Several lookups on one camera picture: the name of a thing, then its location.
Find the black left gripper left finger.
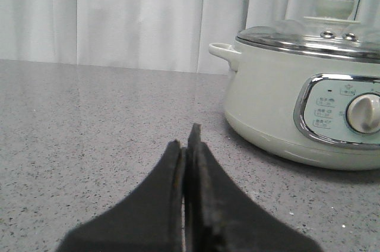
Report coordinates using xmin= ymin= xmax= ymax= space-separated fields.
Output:
xmin=57 ymin=141 xmax=185 ymax=251

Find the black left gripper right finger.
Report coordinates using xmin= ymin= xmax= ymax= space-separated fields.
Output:
xmin=185 ymin=124 xmax=322 ymax=251

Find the glass pot lid steel rim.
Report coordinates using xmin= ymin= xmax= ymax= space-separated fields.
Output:
xmin=236 ymin=0 xmax=379 ymax=64

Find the pale green electric cooking pot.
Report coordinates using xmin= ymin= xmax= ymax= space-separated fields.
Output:
xmin=208 ymin=39 xmax=379 ymax=170

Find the white pleated curtain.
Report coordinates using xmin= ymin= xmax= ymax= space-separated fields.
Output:
xmin=1 ymin=0 xmax=379 ymax=74

